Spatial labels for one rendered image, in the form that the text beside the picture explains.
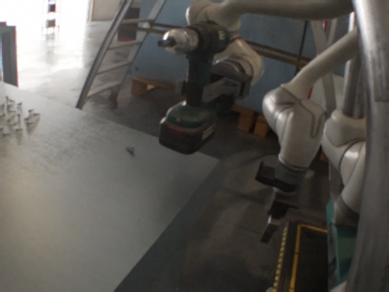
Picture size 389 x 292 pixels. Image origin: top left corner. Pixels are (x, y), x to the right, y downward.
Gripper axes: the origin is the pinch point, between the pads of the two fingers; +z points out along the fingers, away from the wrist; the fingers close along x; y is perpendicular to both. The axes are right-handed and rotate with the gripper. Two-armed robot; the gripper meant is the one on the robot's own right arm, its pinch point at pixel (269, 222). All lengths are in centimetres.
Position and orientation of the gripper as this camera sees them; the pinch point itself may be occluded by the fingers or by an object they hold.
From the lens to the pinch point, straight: 85.7
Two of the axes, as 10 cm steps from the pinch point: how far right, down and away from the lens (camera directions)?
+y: 9.3, 2.8, -2.2
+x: 3.3, -4.2, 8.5
